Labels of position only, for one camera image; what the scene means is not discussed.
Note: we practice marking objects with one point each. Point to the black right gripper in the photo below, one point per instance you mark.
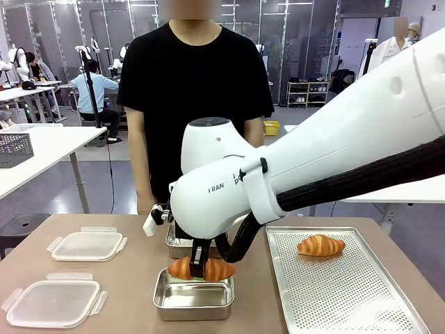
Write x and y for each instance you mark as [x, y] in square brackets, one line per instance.
[182, 232]

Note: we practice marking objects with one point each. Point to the golden croissant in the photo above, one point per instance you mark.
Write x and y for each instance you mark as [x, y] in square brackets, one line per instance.
[179, 268]
[321, 245]

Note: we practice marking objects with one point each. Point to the clear plastic clip lid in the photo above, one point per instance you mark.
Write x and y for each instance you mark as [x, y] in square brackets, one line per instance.
[52, 302]
[87, 245]

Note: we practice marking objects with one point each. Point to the person's right forearm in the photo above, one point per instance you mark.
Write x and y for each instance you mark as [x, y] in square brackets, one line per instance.
[140, 170]

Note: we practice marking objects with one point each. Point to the person's left forearm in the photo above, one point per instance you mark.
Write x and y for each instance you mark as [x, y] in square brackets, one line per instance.
[253, 130]

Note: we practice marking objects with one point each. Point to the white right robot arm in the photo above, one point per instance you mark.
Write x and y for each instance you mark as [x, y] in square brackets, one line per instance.
[330, 139]

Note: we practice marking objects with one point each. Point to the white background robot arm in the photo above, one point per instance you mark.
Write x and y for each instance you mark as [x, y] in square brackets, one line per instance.
[19, 62]
[120, 59]

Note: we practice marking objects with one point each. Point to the steel rectangular container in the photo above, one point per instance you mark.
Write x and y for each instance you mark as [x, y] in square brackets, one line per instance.
[193, 301]
[172, 241]

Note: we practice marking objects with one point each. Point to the person's right hand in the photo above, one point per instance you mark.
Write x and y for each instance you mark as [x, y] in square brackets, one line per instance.
[146, 203]

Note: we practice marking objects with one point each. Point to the yellow plastic crate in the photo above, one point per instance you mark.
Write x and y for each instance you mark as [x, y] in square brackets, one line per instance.
[272, 128]

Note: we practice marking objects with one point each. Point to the perforated metal baking tray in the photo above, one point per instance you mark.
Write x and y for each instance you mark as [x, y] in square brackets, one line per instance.
[347, 292]

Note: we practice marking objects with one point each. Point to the person in black t-shirt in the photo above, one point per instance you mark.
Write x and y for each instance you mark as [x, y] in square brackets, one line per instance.
[194, 80]

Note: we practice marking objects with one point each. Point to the white table with grey leg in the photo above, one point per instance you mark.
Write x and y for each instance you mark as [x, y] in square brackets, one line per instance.
[52, 153]

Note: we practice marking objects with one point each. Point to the black round stool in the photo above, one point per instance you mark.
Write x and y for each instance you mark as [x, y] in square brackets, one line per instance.
[21, 226]

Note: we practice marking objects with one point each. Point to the white shoe rack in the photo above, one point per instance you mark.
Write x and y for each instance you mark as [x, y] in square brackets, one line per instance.
[307, 94]

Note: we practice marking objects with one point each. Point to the seated person light blue shirt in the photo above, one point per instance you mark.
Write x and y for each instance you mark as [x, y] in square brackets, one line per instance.
[92, 90]

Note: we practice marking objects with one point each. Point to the grey perforated basket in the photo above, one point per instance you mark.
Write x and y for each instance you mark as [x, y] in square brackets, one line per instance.
[14, 149]

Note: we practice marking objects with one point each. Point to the black bag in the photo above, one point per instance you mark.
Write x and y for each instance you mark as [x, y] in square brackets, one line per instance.
[342, 81]

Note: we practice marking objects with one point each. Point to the white background desk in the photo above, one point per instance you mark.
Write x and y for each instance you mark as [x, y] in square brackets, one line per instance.
[24, 94]

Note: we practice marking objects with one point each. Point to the black cap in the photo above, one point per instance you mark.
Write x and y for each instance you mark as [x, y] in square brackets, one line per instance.
[29, 85]

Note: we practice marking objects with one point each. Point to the seated person grey jacket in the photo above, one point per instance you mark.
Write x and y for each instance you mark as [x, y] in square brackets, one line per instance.
[40, 71]

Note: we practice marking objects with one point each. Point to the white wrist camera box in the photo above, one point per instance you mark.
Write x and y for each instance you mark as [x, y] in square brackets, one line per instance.
[150, 226]

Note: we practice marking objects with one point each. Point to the black camera stand pole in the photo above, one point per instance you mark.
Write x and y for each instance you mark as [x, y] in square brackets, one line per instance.
[369, 48]

